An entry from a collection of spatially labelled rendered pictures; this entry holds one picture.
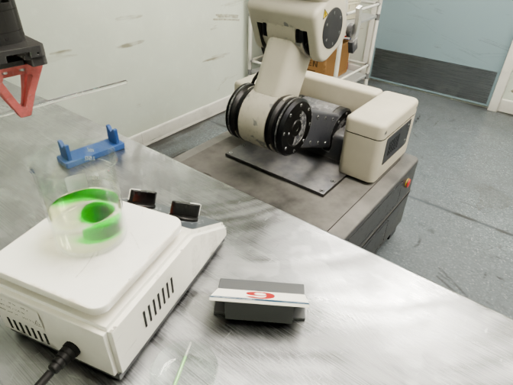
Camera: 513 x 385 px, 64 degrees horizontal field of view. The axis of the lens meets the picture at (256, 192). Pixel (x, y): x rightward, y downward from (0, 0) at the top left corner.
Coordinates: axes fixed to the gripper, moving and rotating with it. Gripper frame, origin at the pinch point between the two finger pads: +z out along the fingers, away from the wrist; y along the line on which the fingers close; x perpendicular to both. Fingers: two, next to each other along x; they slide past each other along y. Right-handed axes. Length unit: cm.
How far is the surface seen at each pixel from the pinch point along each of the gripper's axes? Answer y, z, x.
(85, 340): 35.8, 4.8, -10.4
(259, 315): 41.8, 8.6, 3.0
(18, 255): 27.5, 1.0, -11.1
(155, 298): 36.0, 5.0, -4.1
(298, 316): 44.0, 9.5, 6.2
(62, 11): -120, 12, 58
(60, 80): -120, 39, 50
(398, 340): 52, 10, 11
